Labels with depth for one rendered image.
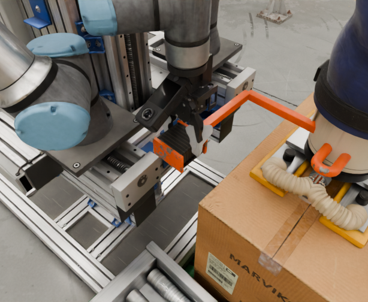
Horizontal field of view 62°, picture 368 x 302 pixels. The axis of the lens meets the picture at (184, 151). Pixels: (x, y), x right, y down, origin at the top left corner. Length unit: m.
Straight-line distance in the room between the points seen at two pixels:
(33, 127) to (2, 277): 1.41
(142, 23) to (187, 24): 0.07
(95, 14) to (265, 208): 0.54
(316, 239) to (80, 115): 0.55
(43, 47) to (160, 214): 1.11
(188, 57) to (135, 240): 1.14
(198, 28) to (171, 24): 0.04
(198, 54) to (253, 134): 1.81
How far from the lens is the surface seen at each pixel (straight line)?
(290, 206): 0.77
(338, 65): 0.64
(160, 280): 1.08
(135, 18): 0.48
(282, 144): 0.87
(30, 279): 1.83
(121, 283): 1.04
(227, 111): 0.75
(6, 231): 2.03
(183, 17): 0.48
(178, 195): 1.64
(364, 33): 0.60
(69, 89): 0.57
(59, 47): 0.65
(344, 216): 0.70
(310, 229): 0.76
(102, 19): 0.48
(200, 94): 0.58
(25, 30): 1.11
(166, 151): 0.64
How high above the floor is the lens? 1.56
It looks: 47 degrees down
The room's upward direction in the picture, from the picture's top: straight up
